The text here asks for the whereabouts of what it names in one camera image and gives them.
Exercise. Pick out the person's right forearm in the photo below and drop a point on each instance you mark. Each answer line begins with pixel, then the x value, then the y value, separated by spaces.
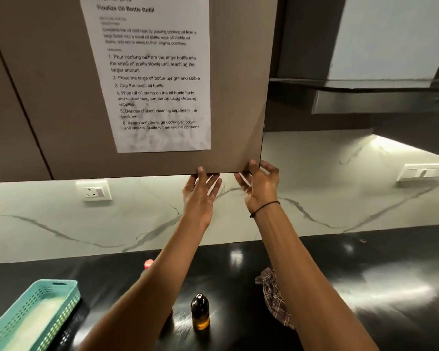
pixel 307 281

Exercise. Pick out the black wrist band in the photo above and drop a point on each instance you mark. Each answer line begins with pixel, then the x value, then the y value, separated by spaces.
pixel 265 206

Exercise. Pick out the brown plaid cloth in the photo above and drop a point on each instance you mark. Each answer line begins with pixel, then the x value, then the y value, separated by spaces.
pixel 274 296

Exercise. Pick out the white cloth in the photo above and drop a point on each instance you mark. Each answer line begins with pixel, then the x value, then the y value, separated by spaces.
pixel 36 321

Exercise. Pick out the person's left hand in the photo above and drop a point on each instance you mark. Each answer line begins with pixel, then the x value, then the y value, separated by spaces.
pixel 198 201

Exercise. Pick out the person's right hand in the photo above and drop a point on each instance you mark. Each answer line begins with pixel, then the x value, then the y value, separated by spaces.
pixel 261 190

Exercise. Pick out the teal plastic basket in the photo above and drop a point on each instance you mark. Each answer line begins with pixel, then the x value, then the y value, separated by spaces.
pixel 64 290

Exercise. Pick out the person's left fingers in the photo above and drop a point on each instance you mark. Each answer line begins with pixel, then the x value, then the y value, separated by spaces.
pixel 201 177

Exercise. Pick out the grey range hood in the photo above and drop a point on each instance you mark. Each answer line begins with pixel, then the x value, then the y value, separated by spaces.
pixel 380 40

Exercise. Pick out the brown cabinet door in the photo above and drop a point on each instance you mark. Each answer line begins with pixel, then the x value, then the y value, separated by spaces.
pixel 7 135
pixel 58 105

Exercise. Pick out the person's left forearm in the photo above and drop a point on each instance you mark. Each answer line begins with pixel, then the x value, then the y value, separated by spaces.
pixel 150 292

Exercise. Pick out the white wall socket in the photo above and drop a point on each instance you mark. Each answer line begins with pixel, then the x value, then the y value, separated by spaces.
pixel 93 190

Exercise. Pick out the white wall switch plate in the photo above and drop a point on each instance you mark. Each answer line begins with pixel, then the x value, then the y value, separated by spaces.
pixel 422 172

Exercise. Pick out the bottle with pink cap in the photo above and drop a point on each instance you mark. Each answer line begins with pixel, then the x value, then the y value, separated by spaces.
pixel 149 264

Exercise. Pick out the printed white paper sheet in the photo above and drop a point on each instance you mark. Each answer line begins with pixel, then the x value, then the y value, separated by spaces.
pixel 150 80

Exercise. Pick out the small amber glass bottle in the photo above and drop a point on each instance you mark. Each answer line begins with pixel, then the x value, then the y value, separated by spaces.
pixel 200 312

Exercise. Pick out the person's right thumb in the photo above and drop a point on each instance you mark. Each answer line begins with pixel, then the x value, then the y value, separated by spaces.
pixel 242 179

